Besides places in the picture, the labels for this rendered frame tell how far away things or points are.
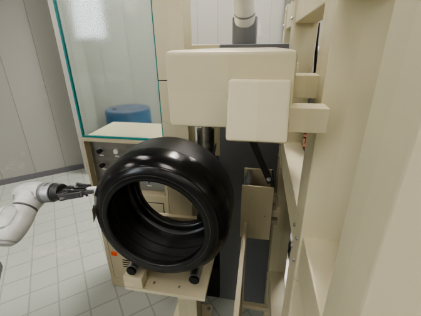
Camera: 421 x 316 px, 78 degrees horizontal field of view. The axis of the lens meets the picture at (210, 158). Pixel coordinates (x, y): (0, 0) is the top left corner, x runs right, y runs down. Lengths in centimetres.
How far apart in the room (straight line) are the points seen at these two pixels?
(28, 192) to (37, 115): 312
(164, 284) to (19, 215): 68
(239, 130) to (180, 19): 82
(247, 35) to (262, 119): 128
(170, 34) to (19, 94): 342
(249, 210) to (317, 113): 84
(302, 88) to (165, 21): 75
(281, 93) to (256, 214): 94
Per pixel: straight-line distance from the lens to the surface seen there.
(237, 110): 42
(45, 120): 446
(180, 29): 118
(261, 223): 133
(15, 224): 135
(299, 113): 52
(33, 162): 465
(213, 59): 52
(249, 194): 124
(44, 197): 135
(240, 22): 167
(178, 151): 97
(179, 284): 132
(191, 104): 54
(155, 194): 177
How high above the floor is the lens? 179
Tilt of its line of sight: 23 degrees down
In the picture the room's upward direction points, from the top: 1 degrees counter-clockwise
